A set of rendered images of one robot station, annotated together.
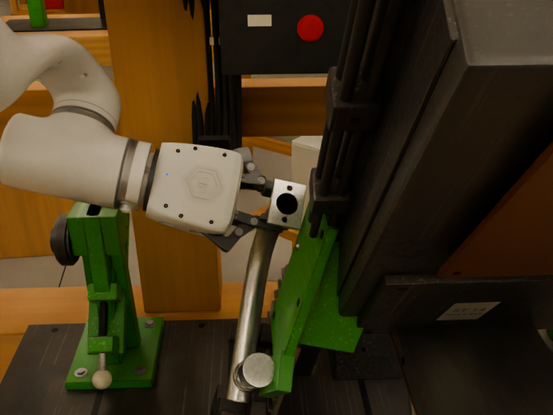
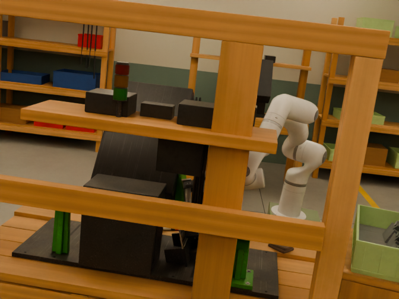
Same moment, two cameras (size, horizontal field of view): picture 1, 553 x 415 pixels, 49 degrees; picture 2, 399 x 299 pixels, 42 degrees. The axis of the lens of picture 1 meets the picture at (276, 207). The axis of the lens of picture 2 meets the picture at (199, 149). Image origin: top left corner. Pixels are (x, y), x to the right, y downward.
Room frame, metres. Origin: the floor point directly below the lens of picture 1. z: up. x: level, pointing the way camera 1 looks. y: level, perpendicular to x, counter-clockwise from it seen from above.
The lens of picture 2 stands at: (2.72, 0.34, 1.89)
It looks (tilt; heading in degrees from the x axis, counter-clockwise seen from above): 13 degrees down; 189
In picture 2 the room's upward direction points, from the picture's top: 7 degrees clockwise
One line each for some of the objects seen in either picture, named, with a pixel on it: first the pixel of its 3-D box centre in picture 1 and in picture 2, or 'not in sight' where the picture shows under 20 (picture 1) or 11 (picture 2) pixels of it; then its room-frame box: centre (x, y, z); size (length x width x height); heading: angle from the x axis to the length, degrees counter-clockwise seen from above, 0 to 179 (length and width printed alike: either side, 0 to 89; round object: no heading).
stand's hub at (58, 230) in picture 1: (64, 240); not in sight; (0.74, 0.31, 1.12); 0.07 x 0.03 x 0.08; 3
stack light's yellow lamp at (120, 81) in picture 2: not in sight; (121, 81); (0.95, -0.24, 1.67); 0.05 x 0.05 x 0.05
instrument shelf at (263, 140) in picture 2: not in sight; (152, 124); (0.90, -0.12, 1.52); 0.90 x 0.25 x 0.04; 93
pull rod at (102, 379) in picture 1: (102, 365); not in sight; (0.66, 0.25, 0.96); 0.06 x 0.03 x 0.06; 3
